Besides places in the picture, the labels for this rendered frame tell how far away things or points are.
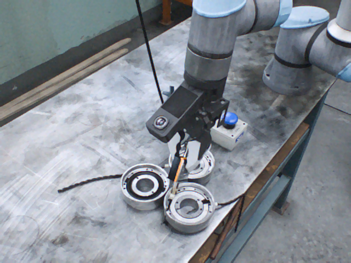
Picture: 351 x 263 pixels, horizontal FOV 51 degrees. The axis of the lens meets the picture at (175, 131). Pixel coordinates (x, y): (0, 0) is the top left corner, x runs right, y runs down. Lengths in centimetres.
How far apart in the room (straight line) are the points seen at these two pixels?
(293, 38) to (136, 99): 46
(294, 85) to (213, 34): 62
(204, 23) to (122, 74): 64
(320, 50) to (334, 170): 119
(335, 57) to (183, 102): 51
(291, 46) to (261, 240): 95
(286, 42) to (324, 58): 12
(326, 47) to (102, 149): 62
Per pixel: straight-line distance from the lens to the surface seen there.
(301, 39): 106
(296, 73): 112
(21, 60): 249
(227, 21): 56
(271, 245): 175
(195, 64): 59
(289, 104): 111
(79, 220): 81
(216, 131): 92
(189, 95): 62
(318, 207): 194
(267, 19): 64
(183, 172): 73
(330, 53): 102
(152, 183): 82
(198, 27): 57
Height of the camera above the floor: 146
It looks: 43 degrees down
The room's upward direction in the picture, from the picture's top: 2 degrees clockwise
